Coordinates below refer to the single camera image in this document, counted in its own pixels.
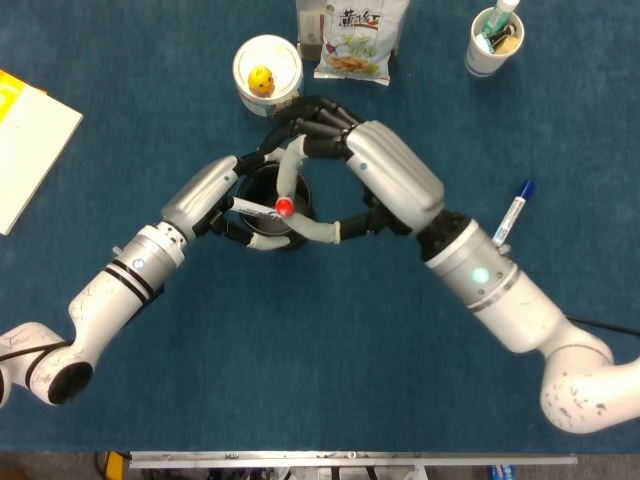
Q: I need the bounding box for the black mesh pen holder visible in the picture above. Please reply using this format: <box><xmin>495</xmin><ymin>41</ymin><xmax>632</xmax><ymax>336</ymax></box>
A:
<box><xmin>234</xmin><ymin>162</ymin><xmax>312</xmax><ymax>251</ymax></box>

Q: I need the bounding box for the white notebook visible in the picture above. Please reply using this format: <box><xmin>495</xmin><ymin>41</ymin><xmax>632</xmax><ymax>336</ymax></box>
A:
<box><xmin>0</xmin><ymin>82</ymin><xmax>85</xmax><ymax>236</ymax></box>

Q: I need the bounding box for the white snack bag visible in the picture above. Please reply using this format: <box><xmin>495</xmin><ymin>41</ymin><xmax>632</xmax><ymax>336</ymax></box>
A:
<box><xmin>313</xmin><ymin>0</ymin><xmax>412</xmax><ymax>87</ymax></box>

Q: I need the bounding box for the black binder clip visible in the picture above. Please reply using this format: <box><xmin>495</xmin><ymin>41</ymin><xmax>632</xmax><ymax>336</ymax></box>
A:
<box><xmin>487</xmin><ymin>24</ymin><xmax>519</xmax><ymax>54</ymax></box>

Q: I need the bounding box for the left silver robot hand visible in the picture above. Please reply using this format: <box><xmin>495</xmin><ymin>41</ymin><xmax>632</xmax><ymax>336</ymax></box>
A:
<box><xmin>160</xmin><ymin>147</ymin><xmax>297</xmax><ymax>252</ymax></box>

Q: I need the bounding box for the green white glue stick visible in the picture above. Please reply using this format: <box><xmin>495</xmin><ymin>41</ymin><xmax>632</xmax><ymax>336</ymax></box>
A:
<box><xmin>482</xmin><ymin>0</ymin><xmax>521</xmax><ymax>32</ymax></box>

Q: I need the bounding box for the blue whiteboard marker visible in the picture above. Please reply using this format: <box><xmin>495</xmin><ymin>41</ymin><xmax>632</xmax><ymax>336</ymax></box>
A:
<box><xmin>490</xmin><ymin>179</ymin><xmax>537</xmax><ymax>249</ymax></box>

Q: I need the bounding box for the white bowl with yellow toy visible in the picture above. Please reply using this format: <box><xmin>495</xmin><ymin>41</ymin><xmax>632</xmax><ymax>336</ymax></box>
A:
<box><xmin>231</xmin><ymin>33</ymin><xmax>305</xmax><ymax>119</ymax></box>

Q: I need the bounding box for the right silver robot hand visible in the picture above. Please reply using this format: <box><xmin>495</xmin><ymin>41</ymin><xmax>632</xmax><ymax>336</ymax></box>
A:
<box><xmin>269</xmin><ymin>94</ymin><xmax>446</xmax><ymax>246</ymax></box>

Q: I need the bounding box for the yellow duck toy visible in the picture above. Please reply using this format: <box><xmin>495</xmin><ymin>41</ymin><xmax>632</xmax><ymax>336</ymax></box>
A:
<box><xmin>247</xmin><ymin>66</ymin><xmax>276</xmax><ymax>97</ymax></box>

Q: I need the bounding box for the black cable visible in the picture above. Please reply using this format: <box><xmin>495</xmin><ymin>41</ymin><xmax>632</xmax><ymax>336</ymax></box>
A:
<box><xmin>564</xmin><ymin>313</ymin><xmax>640</xmax><ymax>337</ymax></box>

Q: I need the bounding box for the black-capped whiteboard marker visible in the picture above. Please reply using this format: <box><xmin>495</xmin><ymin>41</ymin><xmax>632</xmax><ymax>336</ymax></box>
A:
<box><xmin>230</xmin><ymin>196</ymin><xmax>281</xmax><ymax>220</ymax></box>

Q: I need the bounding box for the yellow green book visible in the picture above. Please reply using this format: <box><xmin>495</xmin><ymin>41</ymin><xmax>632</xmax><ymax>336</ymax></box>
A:
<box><xmin>0</xmin><ymin>68</ymin><xmax>50</xmax><ymax>126</ymax></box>

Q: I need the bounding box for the white paper cup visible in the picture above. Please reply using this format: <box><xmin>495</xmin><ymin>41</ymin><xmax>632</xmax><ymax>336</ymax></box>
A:
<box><xmin>464</xmin><ymin>5</ymin><xmax>526</xmax><ymax>79</ymax></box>

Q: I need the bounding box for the yellow black tool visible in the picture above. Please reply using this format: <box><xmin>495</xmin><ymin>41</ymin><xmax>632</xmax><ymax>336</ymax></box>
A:
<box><xmin>103</xmin><ymin>451</ymin><xmax>132</xmax><ymax>480</ymax></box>

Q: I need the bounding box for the aluminium table edge rail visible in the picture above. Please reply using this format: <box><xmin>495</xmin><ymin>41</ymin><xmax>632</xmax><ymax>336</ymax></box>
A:
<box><xmin>128</xmin><ymin>450</ymin><xmax>579</xmax><ymax>470</ymax></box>

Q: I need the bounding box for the blue felt table cloth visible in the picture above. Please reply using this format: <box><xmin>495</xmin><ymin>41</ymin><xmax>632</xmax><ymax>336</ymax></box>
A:
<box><xmin>0</xmin><ymin>0</ymin><xmax>640</xmax><ymax>454</ymax></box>

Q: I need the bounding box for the grey white carton box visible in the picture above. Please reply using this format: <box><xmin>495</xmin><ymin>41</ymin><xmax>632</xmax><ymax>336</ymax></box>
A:
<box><xmin>295</xmin><ymin>0</ymin><xmax>327</xmax><ymax>62</ymax></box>

